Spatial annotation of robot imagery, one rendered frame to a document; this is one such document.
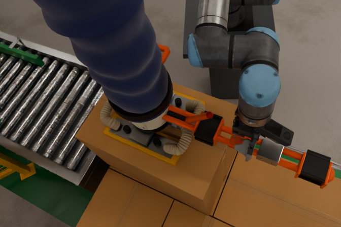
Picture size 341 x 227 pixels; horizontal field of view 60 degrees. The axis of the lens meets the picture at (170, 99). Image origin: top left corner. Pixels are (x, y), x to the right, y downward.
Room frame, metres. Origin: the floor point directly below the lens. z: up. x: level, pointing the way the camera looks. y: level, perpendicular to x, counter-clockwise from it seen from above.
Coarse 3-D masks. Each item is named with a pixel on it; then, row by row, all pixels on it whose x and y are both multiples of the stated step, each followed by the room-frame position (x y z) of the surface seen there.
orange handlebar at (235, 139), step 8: (160, 48) 0.81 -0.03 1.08; (168, 48) 0.80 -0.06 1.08; (176, 112) 0.50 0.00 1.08; (184, 112) 0.49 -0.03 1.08; (168, 120) 0.48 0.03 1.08; (176, 120) 0.47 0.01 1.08; (192, 128) 0.42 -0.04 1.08; (224, 128) 0.38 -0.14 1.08; (232, 136) 0.34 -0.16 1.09; (240, 136) 0.34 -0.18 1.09; (232, 144) 0.32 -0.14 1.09; (256, 152) 0.27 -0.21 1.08; (288, 152) 0.24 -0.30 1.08; (296, 152) 0.23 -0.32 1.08; (280, 160) 0.22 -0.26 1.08; (288, 168) 0.19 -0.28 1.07; (296, 168) 0.18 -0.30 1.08
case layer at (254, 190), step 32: (256, 160) 0.38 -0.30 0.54; (288, 160) 0.33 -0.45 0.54; (96, 192) 0.50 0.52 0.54; (128, 192) 0.44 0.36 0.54; (160, 192) 0.40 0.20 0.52; (224, 192) 0.29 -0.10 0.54; (256, 192) 0.24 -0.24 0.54; (288, 192) 0.20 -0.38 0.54; (320, 192) 0.15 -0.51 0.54; (96, 224) 0.34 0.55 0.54; (128, 224) 0.29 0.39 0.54; (160, 224) 0.25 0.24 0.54; (192, 224) 0.20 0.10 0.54; (224, 224) 0.15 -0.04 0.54; (256, 224) 0.11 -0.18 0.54; (288, 224) 0.07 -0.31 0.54; (320, 224) 0.03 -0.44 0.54
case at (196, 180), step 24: (192, 96) 0.62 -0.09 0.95; (96, 120) 0.67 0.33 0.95; (96, 144) 0.56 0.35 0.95; (120, 144) 0.52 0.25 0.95; (192, 144) 0.42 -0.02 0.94; (216, 144) 0.39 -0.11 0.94; (120, 168) 0.54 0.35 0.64; (144, 168) 0.39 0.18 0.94; (168, 168) 0.36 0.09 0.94; (192, 168) 0.33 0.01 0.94; (216, 168) 0.30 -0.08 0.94; (168, 192) 0.34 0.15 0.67; (192, 192) 0.25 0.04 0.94; (216, 192) 0.28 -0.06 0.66
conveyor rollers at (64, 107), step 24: (0, 72) 1.55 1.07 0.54; (24, 72) 1.48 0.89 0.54; (48, 72) 1.40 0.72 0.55; (72, 72) 1.33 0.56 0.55; (48, 96) 1.22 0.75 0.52; (72, 96) 1.15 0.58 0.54; (96, 96) 1.08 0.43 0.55; (24, 120) 1.09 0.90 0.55; (72, 120) 0.98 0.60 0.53; (24, 144) 0.92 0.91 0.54; (48, 144) 0.87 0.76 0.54; (72, 144) 0.82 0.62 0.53; (72, 168) 0.68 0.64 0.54
